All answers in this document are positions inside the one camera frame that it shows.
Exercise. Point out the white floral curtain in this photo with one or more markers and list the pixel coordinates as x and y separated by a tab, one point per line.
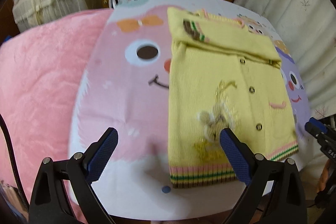
307	27

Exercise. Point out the yellow knit cardigan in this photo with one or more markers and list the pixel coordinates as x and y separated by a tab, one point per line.
223	74

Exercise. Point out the pink plush blanket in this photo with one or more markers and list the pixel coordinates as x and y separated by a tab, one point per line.
42	70

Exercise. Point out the person's right hand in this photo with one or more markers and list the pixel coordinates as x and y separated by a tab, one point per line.
324	177

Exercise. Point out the cartoon printed bed sheet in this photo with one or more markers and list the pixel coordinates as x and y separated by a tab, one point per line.
124	86

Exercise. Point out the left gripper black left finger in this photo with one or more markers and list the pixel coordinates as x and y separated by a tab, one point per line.
49	200

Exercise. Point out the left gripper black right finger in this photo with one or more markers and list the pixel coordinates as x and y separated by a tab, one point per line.
287	198

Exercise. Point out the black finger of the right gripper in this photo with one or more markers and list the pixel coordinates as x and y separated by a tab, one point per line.
323	127
316	133

